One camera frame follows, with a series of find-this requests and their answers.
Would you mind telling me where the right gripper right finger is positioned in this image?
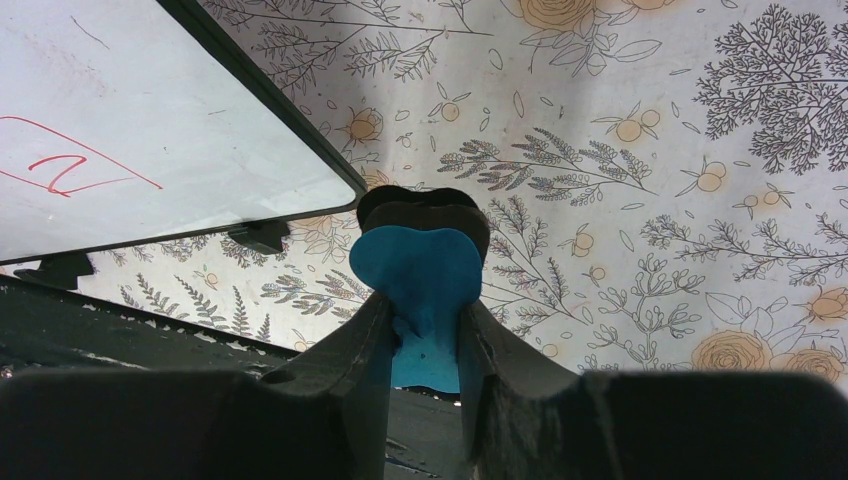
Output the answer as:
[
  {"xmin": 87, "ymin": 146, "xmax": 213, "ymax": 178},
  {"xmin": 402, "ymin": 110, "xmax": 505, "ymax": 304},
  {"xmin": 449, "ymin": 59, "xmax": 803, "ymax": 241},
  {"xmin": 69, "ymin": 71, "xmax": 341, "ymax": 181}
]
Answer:
[{"xmin": 457, "ymin": 304, "xmax": 847, "ymax": 479}]

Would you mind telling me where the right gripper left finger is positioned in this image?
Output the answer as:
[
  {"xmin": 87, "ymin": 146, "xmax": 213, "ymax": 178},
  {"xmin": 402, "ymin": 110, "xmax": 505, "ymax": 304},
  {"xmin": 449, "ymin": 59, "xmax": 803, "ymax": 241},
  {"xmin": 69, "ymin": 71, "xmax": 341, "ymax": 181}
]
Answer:
[{"xmin": 1, "ymin": 294, "xmax": 393, "ymax": 479}]

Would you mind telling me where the white board with black frame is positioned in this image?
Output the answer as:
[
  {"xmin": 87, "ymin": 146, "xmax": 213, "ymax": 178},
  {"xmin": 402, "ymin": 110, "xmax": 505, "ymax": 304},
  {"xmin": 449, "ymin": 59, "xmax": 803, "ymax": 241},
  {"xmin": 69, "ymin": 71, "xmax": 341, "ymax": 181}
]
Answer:
[{"xmin": 1, "ymin": 1, "xmax": 365, "ymax": 265}]

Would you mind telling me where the floral tablecloth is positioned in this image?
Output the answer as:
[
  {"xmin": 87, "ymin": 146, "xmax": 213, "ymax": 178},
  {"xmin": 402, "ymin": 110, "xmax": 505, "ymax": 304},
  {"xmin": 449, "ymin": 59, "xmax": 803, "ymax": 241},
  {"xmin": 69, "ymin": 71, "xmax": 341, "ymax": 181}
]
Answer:
[{"xmin": 1, "ymin": 1, "xmax": 847, "ymax": 387}]

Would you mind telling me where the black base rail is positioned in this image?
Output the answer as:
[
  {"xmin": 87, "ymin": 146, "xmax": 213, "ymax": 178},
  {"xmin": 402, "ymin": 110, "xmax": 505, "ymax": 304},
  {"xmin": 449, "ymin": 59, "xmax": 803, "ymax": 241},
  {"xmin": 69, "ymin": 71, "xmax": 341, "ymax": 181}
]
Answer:
[{"xmin": 1, "ymin": 276, "xmax": 471, "ymax": 479}]

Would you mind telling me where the blue whiteboard eraser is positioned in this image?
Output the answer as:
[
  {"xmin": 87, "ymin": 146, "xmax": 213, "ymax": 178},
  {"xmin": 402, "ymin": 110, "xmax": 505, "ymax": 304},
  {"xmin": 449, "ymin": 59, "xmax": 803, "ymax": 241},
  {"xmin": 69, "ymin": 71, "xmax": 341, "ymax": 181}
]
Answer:
[{"xmin": 349, "ymin": 185, "xmax": 490, "ymax": 394}]

